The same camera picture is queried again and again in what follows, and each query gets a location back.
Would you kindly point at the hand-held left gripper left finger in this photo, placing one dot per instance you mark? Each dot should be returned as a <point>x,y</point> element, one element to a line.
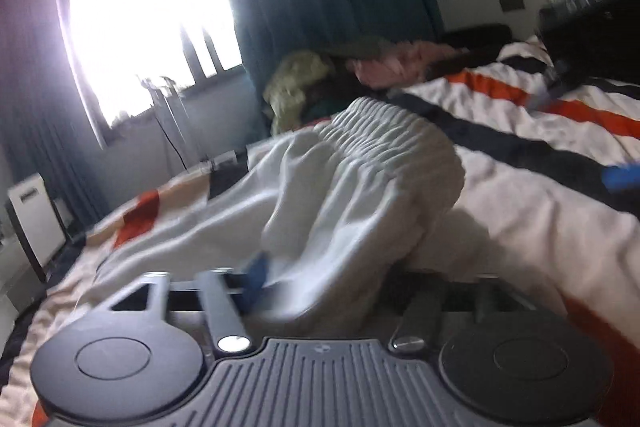
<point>257,282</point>

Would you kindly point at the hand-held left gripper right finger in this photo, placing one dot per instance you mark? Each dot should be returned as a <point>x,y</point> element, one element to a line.
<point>425,307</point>

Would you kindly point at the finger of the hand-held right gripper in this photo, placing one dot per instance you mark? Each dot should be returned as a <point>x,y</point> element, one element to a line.
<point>547,98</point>
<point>622,178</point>

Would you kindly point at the white pants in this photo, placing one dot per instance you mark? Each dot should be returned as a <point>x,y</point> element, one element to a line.
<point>350,167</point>

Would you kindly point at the dark patterned clothes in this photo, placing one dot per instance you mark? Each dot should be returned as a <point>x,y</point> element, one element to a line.
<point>330,94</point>

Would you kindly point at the striped blanket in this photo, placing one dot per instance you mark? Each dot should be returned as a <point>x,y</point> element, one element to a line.
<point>525,187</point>

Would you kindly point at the dark sofa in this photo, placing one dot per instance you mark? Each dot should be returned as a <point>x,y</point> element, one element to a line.
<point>475,37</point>

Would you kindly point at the pink garment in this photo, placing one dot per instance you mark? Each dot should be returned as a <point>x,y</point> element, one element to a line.
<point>400,64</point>

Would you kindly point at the light green knitted blanket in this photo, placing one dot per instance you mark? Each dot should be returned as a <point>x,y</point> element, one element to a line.
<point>295,82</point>

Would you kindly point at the dark blue curtain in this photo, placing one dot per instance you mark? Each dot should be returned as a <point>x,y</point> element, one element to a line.
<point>45,107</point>

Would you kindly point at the window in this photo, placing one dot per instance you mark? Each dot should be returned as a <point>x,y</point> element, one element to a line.
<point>140,17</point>

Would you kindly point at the dark wall switch panel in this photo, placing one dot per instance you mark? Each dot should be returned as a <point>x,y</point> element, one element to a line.
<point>512,3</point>

